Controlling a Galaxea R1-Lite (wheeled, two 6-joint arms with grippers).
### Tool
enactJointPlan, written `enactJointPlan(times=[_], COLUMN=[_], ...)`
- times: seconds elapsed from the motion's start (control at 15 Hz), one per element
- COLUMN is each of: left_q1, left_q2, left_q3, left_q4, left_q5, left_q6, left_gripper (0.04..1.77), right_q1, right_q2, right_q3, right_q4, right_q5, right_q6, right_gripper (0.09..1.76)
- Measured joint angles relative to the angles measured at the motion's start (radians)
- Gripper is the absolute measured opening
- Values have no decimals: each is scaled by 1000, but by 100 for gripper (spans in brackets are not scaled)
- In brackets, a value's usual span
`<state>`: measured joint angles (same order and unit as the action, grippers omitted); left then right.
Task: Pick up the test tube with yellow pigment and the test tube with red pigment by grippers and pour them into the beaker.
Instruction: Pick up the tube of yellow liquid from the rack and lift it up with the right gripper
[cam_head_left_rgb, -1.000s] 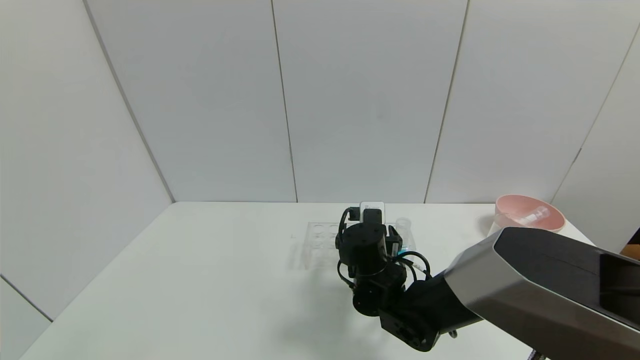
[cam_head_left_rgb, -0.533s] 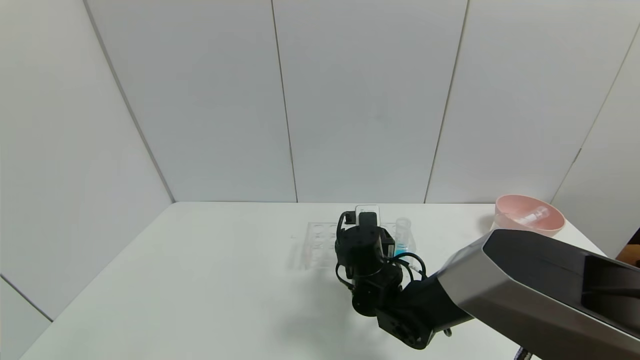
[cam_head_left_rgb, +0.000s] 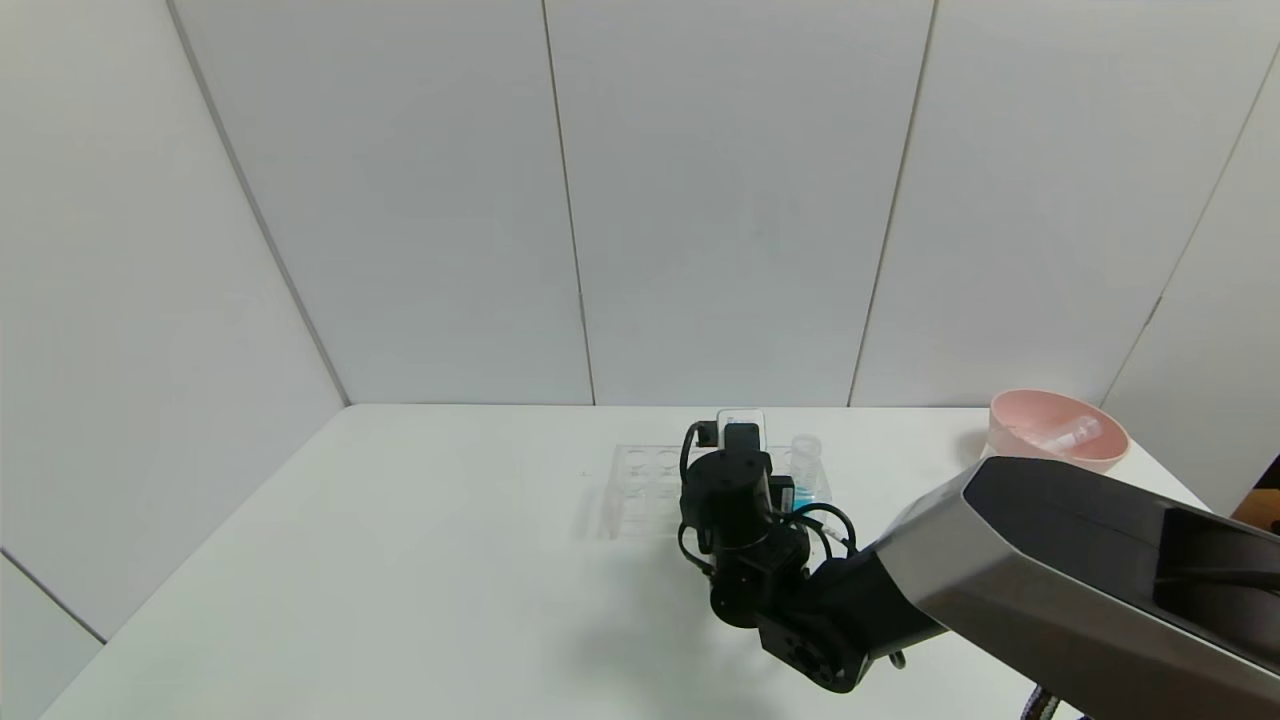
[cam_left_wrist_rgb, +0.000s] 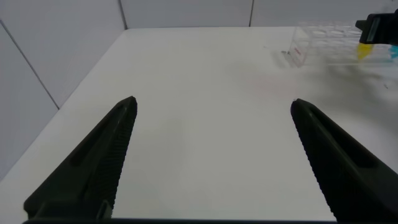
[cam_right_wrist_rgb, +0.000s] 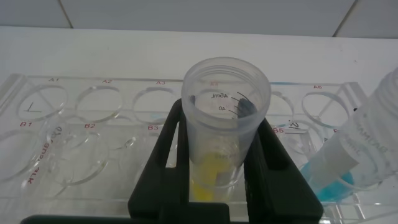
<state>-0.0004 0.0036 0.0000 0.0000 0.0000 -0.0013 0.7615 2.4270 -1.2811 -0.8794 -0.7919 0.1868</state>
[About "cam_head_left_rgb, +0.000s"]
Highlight black cable with white tag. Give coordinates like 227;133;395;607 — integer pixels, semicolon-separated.
785;500;859;561

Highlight black camera cable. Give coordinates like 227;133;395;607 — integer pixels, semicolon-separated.
678;420;723;579

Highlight clear plastic test tube rack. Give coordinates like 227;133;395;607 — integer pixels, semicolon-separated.
598;438;833;544

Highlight red pigment test tube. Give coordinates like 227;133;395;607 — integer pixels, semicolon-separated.
1030;415;1104;453

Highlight blue pigment test tube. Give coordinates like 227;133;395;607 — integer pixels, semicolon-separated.
788;433;831;511

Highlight brown cardboard box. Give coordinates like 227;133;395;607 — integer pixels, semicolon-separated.
1235;455;1280;531

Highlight pink bowl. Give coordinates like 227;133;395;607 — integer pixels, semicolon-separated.
988;388;1131;476

